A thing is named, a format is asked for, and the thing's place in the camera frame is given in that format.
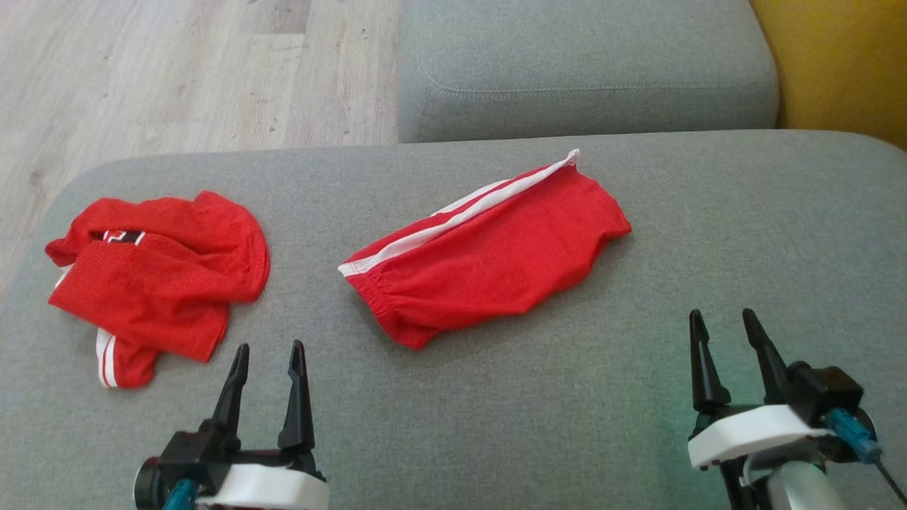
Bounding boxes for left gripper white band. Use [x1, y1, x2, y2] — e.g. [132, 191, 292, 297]
[198, 340, 330, 510]

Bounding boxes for red jersey with white sleeves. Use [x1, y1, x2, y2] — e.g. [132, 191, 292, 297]
[45, 190, 271, 389]

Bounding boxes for grey sofa seat cushion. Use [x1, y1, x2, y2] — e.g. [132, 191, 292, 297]
[397, 0, 780, 145]

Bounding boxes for right cable with blue plug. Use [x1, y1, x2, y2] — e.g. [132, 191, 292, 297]
[826, 409, 907, 507]

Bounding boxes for large yellow sofa backrest cushion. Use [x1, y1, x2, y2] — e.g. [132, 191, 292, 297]
[750, 0, 907, 151]

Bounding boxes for wide grey sofa seat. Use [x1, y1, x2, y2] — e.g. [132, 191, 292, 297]
[0, 130, 907, 510]

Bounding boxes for left cable with blue plug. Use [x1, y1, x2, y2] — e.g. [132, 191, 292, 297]
[162, 478, 199, 510]

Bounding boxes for cable with blue plug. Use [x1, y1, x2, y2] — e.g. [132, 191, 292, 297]
[826, 409, 907, 507]
[162, 478, 199, 510]

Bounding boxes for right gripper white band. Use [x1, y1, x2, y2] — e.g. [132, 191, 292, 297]
[687, 308, 833, 510]

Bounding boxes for red shorts with white stripes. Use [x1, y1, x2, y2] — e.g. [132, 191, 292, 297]
[338, 149, 633, 350]

